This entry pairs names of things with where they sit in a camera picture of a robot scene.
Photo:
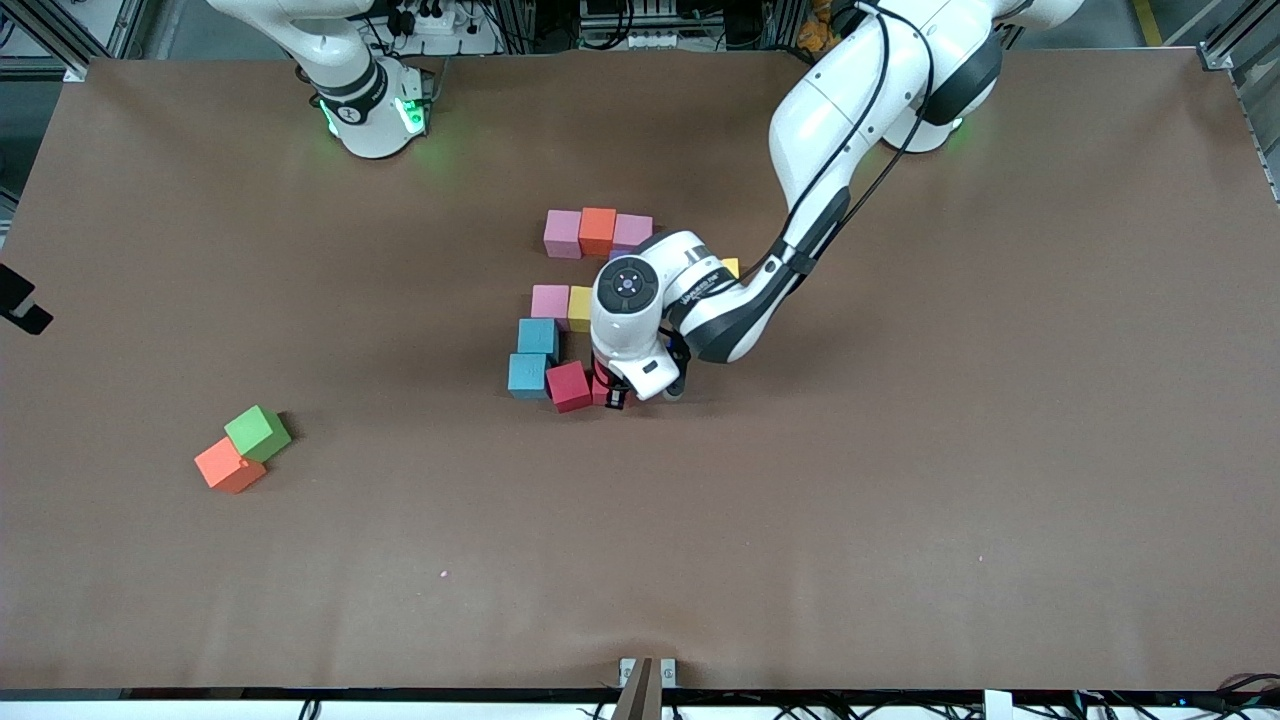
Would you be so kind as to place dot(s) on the light blue foam block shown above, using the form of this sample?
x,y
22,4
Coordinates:
x,y
538,338
527,376

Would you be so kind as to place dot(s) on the white power strip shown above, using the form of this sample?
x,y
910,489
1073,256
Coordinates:
x,y
435,22
640,42

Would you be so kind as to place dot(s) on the brown tapered post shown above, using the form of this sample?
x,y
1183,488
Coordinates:
x,y
640,695

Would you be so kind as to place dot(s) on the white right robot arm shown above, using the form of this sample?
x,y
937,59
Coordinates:
x,y
350,100

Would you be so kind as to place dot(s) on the brown table cover sheet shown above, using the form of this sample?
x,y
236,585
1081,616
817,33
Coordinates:
x,y
600,560

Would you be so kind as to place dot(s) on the grey metal bracket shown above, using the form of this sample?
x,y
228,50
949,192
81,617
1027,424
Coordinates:
x,y
668,672

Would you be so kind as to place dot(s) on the pink foam block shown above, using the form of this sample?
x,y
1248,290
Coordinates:
x,y
632,230
550,302
563,232

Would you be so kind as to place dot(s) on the red foam block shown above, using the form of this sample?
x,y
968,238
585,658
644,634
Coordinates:
x,y
600,390
569,387

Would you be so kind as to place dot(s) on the pile of orange objects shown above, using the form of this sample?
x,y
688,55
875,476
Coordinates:
x,y
815,30

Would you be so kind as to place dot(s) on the yellow foam block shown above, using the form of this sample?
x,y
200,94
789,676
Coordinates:
x,y
731,267
579,308

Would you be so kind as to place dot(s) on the green foam block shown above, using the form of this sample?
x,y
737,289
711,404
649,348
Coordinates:
x,y
257,433

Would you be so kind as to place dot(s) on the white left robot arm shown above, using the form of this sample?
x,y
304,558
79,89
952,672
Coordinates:
x,y
840,100

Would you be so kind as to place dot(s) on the white paper tag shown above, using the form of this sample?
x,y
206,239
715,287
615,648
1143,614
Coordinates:
x,y
998,706

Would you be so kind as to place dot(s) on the orange foam block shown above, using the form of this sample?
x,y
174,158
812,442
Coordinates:
x,y
597,228
230,465

